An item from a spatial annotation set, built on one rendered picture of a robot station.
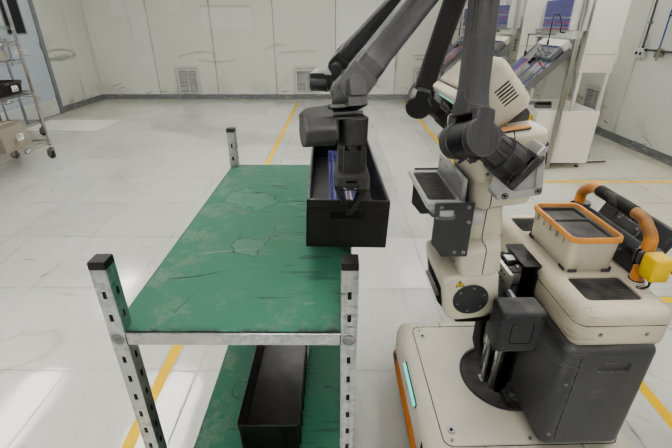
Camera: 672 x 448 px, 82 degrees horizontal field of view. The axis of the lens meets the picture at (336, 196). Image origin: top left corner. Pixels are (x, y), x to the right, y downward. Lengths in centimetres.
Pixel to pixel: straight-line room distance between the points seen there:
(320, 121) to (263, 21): 753
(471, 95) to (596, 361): 80
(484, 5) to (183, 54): 797
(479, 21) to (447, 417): 118
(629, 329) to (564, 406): 30
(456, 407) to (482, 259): 58
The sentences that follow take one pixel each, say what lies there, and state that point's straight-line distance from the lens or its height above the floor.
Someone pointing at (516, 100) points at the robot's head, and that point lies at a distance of 101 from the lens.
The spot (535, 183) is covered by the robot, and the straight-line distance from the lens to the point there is 93.
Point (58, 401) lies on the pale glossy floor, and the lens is 218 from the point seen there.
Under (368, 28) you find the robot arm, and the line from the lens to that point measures 117.
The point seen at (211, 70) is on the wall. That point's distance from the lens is 851.
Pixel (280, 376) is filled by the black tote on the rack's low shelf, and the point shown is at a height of 36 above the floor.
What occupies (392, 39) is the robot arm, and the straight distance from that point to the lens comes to 78.
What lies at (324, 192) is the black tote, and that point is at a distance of 106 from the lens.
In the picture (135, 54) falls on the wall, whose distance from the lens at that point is 904.
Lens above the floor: 146
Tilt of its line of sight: 24 degrees down
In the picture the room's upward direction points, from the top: straight up
